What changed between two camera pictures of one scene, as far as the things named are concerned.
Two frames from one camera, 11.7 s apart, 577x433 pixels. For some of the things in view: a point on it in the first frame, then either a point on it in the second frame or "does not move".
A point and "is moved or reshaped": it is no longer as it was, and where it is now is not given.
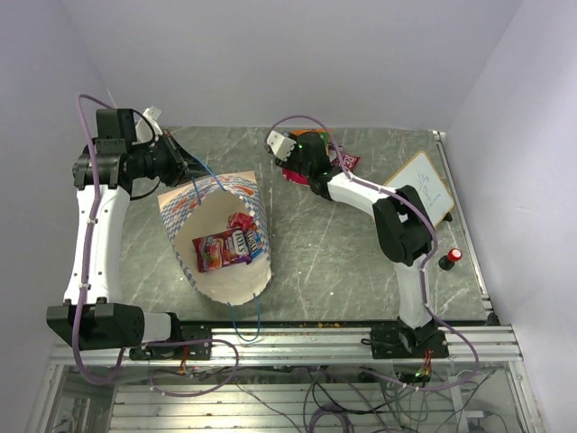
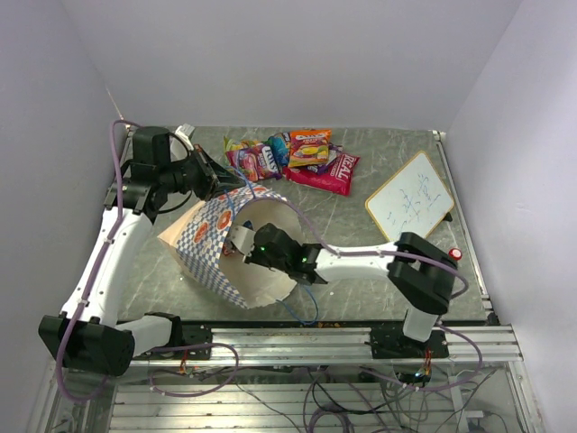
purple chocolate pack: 218,250 → 259,162
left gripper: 181,161 → 213,176
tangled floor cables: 352,398 does not move
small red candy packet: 238,219 → 228,251
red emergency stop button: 447,262 does not move
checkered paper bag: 206,208 is moved or reshaped
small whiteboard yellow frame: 419,172 does not move
